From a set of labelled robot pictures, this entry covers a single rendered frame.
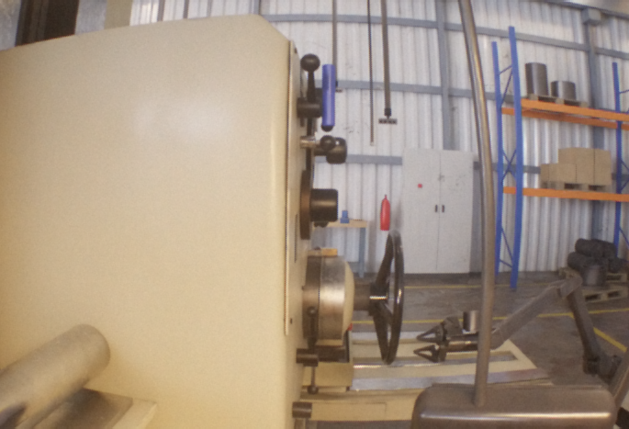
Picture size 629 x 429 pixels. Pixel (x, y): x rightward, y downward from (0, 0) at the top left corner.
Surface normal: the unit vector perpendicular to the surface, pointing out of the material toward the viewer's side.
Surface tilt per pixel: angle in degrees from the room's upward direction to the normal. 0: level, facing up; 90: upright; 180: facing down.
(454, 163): 90
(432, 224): 90
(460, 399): 20
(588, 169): 90
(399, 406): 90
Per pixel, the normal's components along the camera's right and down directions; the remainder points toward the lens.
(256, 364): -0.07, 0.08
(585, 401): -0.10, -0.91
